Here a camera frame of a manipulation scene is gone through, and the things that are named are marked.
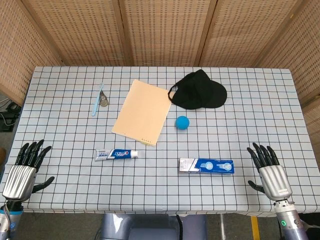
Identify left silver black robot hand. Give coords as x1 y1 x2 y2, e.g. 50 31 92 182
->
1 139 55 202

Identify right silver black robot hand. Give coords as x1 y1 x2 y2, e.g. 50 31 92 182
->
246 142 293 201

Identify blue toothpaste box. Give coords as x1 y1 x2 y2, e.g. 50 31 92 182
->
178 157 235 175

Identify blue white toothpaste tube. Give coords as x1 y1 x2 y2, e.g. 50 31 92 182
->
94 148 139 162

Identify light blue toothbrush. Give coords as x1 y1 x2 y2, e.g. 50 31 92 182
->
91 83 105 117

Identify blue rubber ball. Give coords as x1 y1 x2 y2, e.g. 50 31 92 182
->
174 115 191 131

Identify black baseball cap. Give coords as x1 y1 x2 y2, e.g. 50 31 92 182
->
167 69 228 110

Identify white black checkered tablecloth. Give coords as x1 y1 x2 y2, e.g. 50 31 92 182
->
0 65 320 216

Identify grey-blue robot torso base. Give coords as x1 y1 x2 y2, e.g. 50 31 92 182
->
96 213 208 240

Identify beige spiral notebook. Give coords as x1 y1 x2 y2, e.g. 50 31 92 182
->
111 79 173 147

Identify woven wooden folding screen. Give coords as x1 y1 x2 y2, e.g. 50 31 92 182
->
0 0 320 157

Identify black cables on floor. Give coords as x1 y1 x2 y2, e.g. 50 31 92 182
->
0 98 23 133

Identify black cable on torso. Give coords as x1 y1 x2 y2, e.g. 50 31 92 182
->
175 214 185 240

